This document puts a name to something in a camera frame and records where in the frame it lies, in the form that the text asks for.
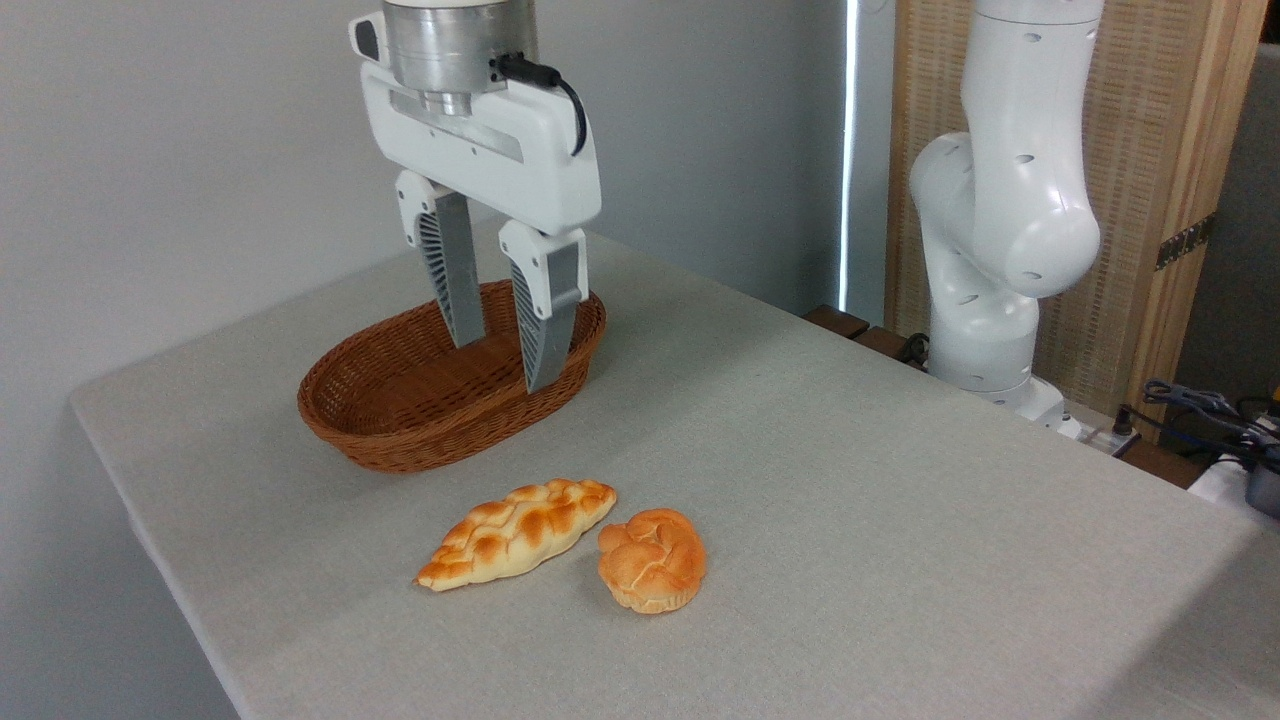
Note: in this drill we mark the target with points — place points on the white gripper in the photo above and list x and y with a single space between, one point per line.
500 170

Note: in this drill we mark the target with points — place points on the round knotted bread bun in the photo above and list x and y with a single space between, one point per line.
650 565

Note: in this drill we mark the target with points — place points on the long braided bread loaf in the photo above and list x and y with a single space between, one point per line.
510 535

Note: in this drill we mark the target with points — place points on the brown wicker oval basket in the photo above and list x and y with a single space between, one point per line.
400 430

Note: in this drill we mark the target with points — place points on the silver metal wrist flange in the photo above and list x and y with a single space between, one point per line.
440 40

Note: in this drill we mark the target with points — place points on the brass screen hinge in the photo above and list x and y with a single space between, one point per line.
1185 242

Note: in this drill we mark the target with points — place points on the woven screen with wood frame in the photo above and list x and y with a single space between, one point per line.
1150 120

